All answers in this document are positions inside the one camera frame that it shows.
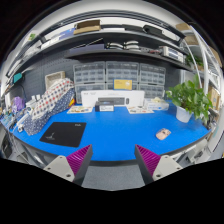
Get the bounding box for long white keyboard box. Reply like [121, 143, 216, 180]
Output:
[81, 90, 145, 107]

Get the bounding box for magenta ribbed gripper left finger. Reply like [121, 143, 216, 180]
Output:
[44, 145, 93, 186]

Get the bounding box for right illustrated card sheet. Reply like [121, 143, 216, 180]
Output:
[127, 106, 154, 114]

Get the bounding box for yellow card box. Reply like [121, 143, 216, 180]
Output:
[114, 79, 132, 90]

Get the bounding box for white metal rack at right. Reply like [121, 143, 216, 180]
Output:
[182, 24, 224, 109]

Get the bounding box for cardboard box on top shelf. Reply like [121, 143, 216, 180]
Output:
[73, 20, 101, 35]

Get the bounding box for purple object at left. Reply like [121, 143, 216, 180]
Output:
[12, 97, 25, 113]

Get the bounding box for dark metal shelf unit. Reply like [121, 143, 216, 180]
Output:
[5, 10, 185, 84]

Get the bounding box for black mouse pad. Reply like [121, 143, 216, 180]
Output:
[40, 122, 86, 147]

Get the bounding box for white framed tray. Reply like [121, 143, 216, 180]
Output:
[45, 71, 65, 89]

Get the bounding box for white device on right shelf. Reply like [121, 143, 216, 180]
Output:
[160, 46, 184, 63]

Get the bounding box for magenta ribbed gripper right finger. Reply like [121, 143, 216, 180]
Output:
[135, 145, 182, 184]

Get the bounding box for white cables on shelf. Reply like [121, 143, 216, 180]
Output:
[105, 40, 141, 52]

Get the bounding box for right grey drawer organizer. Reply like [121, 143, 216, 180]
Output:
[139, 63, 166, 98]

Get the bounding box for small black white box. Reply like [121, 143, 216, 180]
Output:
[95, 101, 114, 112]

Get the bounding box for black device on top shelf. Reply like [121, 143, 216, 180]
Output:
[143, 25, 163, 37]

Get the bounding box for white box with blue print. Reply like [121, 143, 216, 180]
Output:
[144, 98, 169, 111]

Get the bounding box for illustrated card sheet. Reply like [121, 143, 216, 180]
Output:
[67, 106, 93, 114]
[127, 106, 154, 114]

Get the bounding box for grey drawer organizer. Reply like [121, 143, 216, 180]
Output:
[139, 63, 166, 98]
[106, 61, 139, 84]
[73, 61, 106, 103]

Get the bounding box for left grey drawer organizer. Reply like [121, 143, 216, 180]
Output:
[73, 61, 106, 103]

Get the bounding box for patterned fabric bundle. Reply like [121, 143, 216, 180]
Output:
[23, 78, 75, 135]

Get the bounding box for left illustrated card sheet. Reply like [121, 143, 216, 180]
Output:
[67, 106, 93, 114]

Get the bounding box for middle grey drawer organizer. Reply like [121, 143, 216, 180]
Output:
[106, 61, 139, 84]

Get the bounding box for green potted plant white pot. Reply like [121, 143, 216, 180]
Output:
[166, 81, 212, 124]

